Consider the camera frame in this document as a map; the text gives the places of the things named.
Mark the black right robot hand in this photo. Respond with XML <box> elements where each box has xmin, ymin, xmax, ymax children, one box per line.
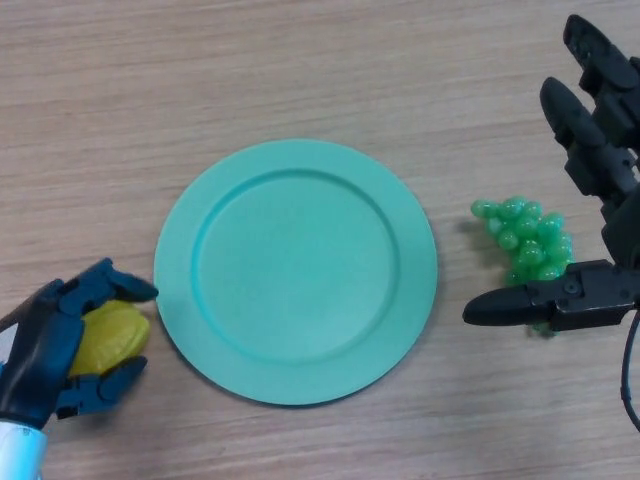
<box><xmin>462</xmin><ymin>13</ymin><xmax>640</xmax><ymax>332</ymax></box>

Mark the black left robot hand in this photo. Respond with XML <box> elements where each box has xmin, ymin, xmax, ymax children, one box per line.
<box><xmin>0</xmin><ymin>257</ymin><xmax>160</xmax><ymax>431</ymax></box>

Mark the yellow starfruit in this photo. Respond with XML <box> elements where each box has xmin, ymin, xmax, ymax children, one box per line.
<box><xmin>67</xmin><ymin>299</ymin><xmax>152</xmax><ymax>379</ymax></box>

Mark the green round plate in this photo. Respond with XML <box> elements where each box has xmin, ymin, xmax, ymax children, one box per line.
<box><xmin>153</xmin><ymin>138</ymin><xmax>439</xmax><ymax>406</ymax></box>

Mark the green grape bunch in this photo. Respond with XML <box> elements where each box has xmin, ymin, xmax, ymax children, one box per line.
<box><xmin>469</xmin><ymin>196</ymin><xmax>575</xmax><ymax>339</ymax></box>

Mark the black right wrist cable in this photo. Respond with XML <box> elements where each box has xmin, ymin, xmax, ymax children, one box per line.
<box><xmin>618</xmin><ymin>312</ymin><xmax>640</xmax><ymax>434</ymax></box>

